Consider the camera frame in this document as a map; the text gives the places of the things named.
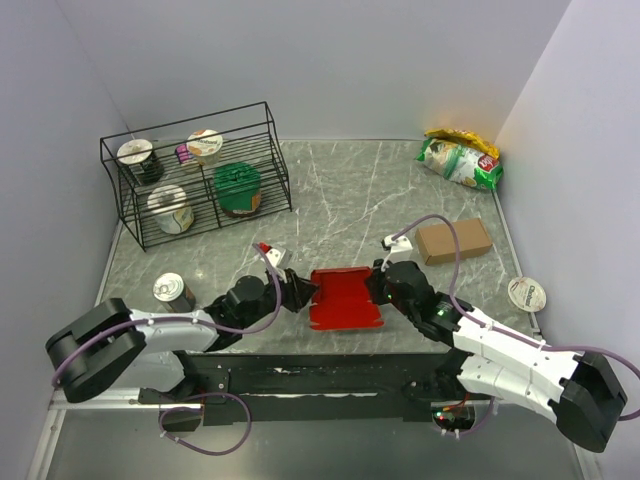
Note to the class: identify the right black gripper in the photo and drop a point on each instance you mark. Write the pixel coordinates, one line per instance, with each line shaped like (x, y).
(374, 281)

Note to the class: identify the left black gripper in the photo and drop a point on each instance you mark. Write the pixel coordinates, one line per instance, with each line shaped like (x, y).
(298, 290)

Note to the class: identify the red paper box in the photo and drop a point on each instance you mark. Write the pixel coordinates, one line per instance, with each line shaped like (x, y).
(342, 300)

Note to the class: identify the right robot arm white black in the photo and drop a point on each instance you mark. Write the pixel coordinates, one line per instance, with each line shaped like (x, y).
(577, 390)

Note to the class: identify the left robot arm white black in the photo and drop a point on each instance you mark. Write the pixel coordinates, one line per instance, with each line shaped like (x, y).
(113, 344)

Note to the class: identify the brown cardboard box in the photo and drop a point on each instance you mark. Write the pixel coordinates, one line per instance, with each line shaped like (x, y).
(436, 243)

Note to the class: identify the green lidded jar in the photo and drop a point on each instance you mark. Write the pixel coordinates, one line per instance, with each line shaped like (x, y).
(238, 189)

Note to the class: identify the metal tin can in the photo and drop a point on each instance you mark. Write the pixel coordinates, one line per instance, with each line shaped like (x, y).
(171, 290)

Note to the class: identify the green chips bag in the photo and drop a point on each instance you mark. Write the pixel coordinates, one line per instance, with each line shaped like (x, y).
(460, 164)

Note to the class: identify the white cup lower shelf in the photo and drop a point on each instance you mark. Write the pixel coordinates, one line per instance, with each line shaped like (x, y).
(170, 208)

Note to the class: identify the white yogurt cup orange label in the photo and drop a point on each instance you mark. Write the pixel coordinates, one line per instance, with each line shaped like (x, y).
(205, 145)

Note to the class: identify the yellow chips bag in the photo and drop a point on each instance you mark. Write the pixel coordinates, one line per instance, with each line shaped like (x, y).
(466, 138)

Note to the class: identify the small purple white cup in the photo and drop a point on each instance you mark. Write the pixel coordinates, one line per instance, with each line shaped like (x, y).
(183, 154)

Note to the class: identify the foil lid dark cup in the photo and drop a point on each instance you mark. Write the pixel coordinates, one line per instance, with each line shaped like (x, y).
(139, 161)

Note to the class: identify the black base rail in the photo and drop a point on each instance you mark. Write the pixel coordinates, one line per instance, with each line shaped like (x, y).
(269, 387)

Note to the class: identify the black wire rack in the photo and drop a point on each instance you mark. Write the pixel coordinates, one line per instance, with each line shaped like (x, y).
(250, 136)

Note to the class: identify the aluminium frame rail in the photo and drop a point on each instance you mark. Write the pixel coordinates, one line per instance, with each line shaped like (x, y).
(457, 420)

